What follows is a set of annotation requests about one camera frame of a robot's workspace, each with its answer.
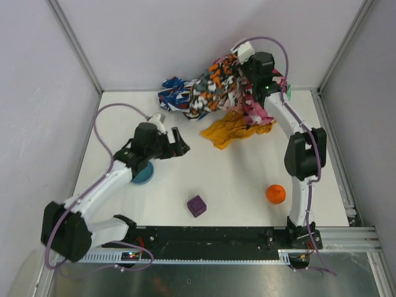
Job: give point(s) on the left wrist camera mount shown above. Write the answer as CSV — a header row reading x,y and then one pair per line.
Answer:
x,y
158,119

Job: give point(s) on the aluminium frame post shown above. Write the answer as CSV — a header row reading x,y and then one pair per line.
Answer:
x,y
74,43
357,22

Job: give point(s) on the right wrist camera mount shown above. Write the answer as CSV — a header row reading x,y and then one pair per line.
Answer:
x,y
243,50

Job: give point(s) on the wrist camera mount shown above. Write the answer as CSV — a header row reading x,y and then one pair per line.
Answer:
x,y
243,50
158,119

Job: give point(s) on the blue bowl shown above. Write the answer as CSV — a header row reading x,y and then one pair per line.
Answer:
x,y
145,175

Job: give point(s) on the aluminium front rail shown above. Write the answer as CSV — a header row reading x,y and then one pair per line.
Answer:
x,y
346,239

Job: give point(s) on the blue white patterned cloth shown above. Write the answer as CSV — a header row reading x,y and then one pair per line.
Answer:
x,y
175,95

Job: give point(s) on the purple cube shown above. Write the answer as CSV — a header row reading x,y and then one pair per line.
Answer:
x,y
196,206

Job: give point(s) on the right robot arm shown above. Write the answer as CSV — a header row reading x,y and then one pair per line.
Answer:
x,y
305,154

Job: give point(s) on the right aluminium frame post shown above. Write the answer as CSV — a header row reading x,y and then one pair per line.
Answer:
x,y
357,22

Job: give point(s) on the green white cloth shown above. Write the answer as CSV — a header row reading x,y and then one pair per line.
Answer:
x,y
288,92

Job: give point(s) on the orange fruit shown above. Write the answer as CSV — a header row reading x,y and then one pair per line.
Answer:
x,y
275,194

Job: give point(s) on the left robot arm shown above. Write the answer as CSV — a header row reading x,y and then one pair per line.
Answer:
x,y
67,227

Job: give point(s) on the yellow cloth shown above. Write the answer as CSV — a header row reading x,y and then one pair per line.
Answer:
x,y
233,127

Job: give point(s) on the orange black camouflage cloth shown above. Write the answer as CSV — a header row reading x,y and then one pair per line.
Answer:
x,y
201,96

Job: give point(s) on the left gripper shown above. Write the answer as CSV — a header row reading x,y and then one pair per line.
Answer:
x,y
169,147

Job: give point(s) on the pink camouflage cloth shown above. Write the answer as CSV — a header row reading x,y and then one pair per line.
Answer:
x,y
250,105

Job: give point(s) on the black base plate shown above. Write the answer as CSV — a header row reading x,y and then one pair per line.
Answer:
x,y
221,242

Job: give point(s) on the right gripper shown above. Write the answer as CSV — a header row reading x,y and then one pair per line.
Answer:
x,y
246,72

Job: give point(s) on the grey slotted cable duct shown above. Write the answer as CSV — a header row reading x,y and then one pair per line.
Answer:
x,y
130,256

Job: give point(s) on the left aluminium frame post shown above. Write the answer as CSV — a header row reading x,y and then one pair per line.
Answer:
x,y
74,43

